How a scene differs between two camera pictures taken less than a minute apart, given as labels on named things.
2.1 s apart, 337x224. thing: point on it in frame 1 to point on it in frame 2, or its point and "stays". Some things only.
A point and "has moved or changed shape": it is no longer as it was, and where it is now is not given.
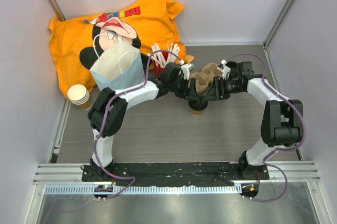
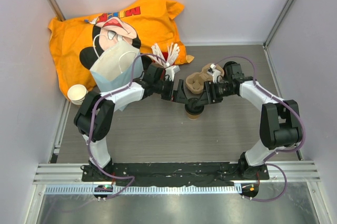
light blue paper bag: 122,66 stays
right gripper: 218,91 stays
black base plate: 185,174 stays
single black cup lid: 197,105 has moved or changed shape
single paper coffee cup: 195,113 to 193,117
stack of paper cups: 79,95 stays
